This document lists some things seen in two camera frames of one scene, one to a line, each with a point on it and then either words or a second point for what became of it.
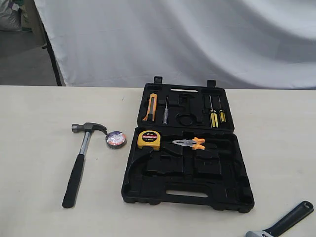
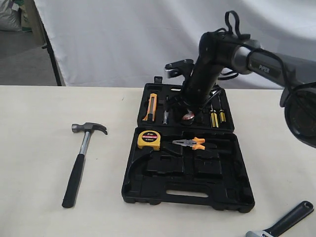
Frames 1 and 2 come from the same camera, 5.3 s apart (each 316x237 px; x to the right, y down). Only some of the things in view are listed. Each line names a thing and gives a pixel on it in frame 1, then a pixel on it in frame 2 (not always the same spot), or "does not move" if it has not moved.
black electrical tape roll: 116,139 → 188,117
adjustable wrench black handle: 300,210 does not move
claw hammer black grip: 69,195 does not move
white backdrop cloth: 245,44 does not move
